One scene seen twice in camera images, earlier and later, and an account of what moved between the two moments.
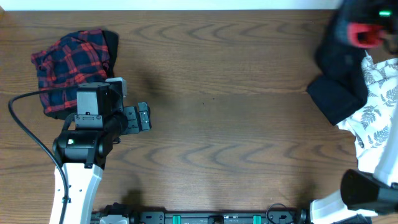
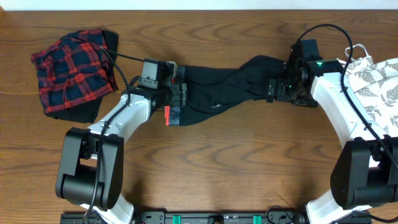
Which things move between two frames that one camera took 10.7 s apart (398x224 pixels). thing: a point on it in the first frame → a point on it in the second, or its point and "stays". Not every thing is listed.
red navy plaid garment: [73, 60] stays
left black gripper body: [134, 126] → [172, 96]
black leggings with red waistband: [350, 28] → [211, 91]
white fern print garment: [370, 124] stays
